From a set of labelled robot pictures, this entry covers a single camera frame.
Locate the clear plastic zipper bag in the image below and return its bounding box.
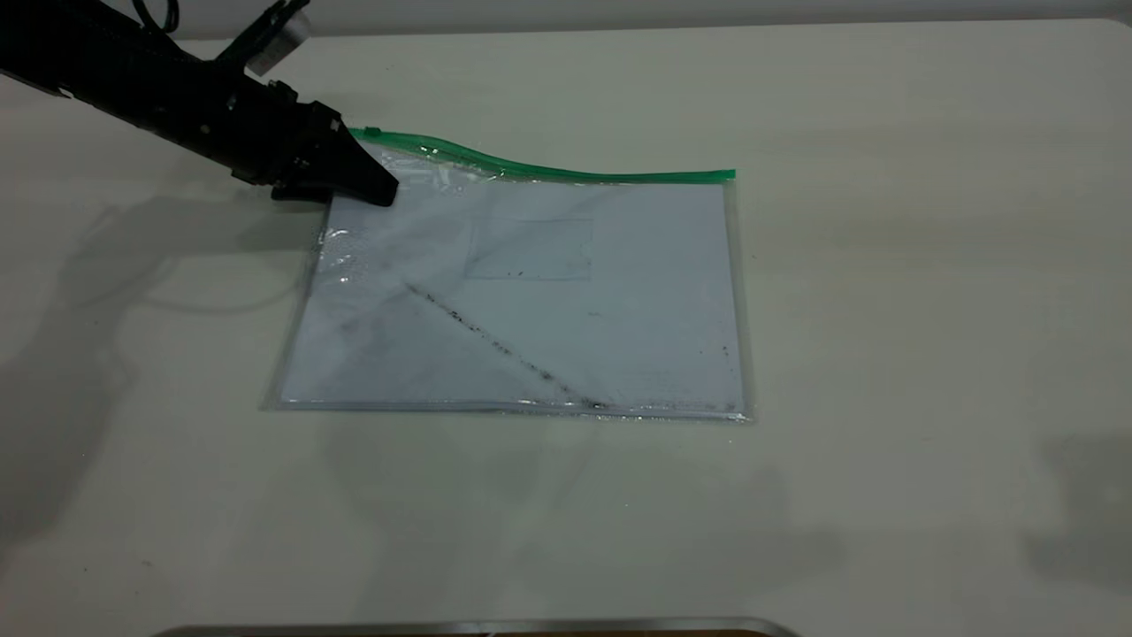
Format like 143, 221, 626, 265
261, 127, 757, 424

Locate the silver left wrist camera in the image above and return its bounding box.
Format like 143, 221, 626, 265
217, 0, 312, 79

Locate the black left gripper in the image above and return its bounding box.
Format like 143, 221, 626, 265
217, 80, 400, 208

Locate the grey metal rim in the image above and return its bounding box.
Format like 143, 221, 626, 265
150, 617, 801, 637

